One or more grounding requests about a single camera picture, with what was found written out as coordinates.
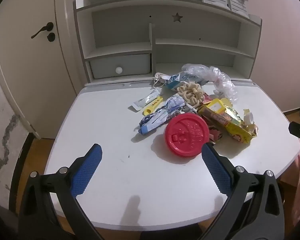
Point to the white sachet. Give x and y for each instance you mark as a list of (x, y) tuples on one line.
[(147, 100)]

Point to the small yellow box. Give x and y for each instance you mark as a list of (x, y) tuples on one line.
[(216, 105)]

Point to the yellow plastic tool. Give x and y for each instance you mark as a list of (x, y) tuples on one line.
[(153, 105)]

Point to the grey drawer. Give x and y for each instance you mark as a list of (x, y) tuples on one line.
[(130, 63)]

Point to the blue white snack wrapper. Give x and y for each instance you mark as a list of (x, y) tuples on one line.
[(180, 78)]

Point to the white desk shelf hutch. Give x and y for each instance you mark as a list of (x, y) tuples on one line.
[(120, 22)]

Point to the white round drawer knob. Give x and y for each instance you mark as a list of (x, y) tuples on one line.
[(119, 70)]

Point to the white room door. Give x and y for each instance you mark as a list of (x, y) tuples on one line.
[(27, 75)]

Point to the red plastic lid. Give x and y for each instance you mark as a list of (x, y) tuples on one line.
[(186, 135)]

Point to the small red packet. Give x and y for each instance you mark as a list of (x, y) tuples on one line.
[(206, 98)]

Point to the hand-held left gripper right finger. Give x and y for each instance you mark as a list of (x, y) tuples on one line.
[(216, 170)]

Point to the clear plastic bag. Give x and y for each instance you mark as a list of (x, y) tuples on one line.
[(220, 80)]

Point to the white face mask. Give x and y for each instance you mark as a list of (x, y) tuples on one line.
[(161, 78)]

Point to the dark round door lock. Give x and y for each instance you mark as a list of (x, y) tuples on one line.
[(51, 37)]

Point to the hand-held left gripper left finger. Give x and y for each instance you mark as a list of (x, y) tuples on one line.
[(86, 170)]

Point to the long yellow carton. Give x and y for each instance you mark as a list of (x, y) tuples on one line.
[(235, 130)]

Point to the white plastic cap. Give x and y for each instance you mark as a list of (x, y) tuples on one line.
[(250, 117)]

